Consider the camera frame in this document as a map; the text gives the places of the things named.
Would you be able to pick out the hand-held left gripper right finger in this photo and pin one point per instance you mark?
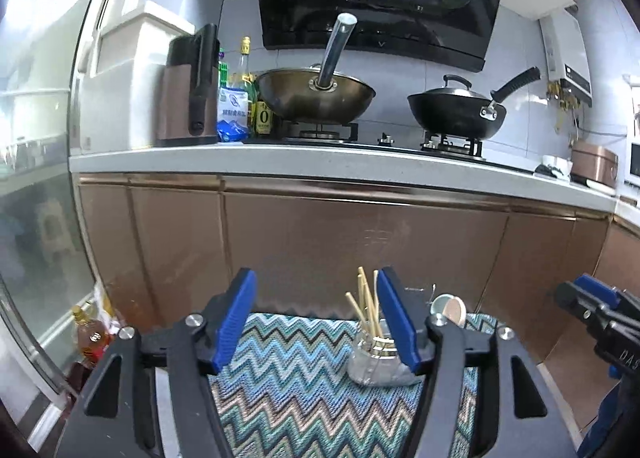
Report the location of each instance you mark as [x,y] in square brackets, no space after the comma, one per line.
[397,318]

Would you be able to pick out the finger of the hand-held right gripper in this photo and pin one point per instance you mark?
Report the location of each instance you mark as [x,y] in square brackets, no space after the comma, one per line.
[597,288]
[577,300]

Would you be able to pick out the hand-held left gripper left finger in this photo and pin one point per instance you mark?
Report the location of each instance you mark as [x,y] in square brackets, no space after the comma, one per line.
[235,318]

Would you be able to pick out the clear glass jar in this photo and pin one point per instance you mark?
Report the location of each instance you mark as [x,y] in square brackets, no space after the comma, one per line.
[375,360]

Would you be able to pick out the person's right forearm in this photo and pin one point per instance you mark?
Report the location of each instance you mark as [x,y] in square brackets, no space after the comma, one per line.
[612,418]

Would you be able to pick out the small round cup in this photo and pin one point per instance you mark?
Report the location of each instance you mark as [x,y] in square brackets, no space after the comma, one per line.
[456,312]

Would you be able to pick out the zigzag patterned mat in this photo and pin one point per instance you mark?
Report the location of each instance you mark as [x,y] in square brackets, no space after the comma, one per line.
[300,388]

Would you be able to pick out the brown kitchen base cabinet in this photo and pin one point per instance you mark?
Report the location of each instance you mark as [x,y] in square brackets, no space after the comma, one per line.
[300,238]

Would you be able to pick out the pink rice cooker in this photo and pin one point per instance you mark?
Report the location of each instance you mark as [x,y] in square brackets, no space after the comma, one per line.
[595,162]

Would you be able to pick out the white microwave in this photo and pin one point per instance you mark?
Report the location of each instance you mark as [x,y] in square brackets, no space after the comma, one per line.
[634,165]

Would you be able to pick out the white bowl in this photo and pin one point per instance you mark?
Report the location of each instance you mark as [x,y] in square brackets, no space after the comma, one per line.
[555,166]

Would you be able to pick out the large cooking oil bottle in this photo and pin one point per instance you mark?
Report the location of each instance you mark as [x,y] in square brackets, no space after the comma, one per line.
[92,338]

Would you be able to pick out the black gas stove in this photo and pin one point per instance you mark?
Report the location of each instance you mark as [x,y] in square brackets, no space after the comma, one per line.
[370,140]

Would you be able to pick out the brass water pipes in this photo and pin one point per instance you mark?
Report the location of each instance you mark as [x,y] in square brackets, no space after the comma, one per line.
[562,105]

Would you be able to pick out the blue and white salt bag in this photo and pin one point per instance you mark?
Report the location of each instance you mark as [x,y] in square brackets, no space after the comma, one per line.
[232,115]

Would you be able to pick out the yellow capped oil bottle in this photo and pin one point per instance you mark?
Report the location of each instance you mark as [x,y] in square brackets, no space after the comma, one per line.
[261,112]

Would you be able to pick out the black wok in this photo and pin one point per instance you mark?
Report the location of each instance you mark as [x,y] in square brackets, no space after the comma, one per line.
[450,115]

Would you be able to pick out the glass sliding door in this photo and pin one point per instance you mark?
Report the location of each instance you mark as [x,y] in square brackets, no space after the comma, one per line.
[40,238]

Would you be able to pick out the steel wok lid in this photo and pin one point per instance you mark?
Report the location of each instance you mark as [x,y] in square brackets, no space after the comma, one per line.
[455,87]

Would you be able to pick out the white water heater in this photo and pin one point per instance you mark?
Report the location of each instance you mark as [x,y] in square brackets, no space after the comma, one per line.
[565,52]

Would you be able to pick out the green capped bottle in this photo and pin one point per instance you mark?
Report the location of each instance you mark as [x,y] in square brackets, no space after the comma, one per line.
[224,70]

